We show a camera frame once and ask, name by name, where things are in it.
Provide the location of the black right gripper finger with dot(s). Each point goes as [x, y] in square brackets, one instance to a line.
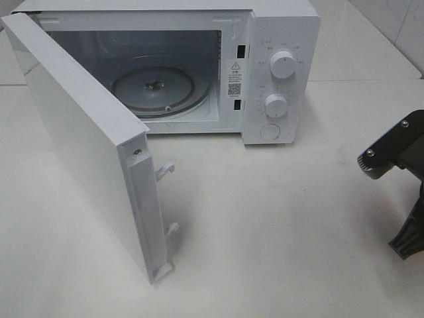
[409, 240]

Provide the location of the round white door button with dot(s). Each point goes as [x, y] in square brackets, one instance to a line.
[270, 131]

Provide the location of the white timer knob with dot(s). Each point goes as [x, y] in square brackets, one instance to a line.
[275, 105]

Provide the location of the white microwave door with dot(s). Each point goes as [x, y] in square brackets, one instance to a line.
[100, 141]

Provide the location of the upper white power knob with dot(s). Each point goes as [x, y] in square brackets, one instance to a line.
[283, 64]

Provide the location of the white microwave oven body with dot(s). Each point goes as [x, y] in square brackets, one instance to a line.
[230, 42]

